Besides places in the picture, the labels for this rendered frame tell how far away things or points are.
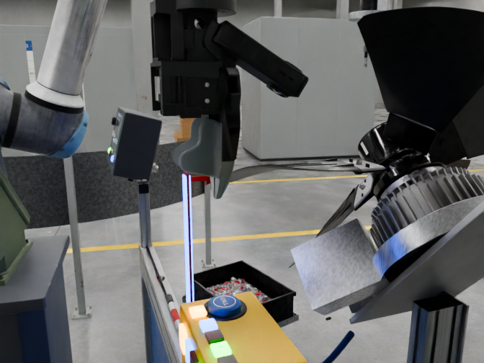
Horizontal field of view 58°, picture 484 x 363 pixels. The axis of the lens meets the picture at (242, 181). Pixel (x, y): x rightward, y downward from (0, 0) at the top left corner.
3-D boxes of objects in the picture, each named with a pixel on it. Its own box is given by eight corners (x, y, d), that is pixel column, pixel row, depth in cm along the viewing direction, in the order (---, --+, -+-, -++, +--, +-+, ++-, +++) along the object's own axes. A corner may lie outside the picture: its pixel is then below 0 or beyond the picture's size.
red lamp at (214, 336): (224, 341, 47) (224, 337, 47) (208, 345, 46) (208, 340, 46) (220, 333, 49) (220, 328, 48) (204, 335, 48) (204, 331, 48)
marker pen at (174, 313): (184, 325, 85) (171, 293, 98) (176, 327, 85) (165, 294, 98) (184, 332, 86) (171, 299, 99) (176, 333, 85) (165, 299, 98)
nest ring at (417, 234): (464, 276, 92) (454, 260, 94) (565, 205, 71) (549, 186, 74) (356, 297, 83) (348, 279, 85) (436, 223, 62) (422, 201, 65)
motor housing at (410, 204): (463, 274, 90) (431, 220, 97) (547, 213, 72) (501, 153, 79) (370, 292, 82) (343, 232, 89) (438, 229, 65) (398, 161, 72)
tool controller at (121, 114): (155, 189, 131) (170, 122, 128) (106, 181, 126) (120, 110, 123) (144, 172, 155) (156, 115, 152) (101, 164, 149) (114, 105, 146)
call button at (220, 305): (245, 317, 53) (245, 305, 52) (213, 324, 51) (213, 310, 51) (234, 302, 56) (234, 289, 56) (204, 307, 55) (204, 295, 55)
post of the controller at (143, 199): (152, 247, 129) (148, 182, 124) (142, 248, 128) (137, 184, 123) (150, 243, 132) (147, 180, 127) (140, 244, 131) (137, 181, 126)
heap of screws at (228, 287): (287, 317, 100) (287, 302, 99) (236, 337, 92) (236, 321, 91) (240, 285, 115) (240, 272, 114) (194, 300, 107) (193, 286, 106)
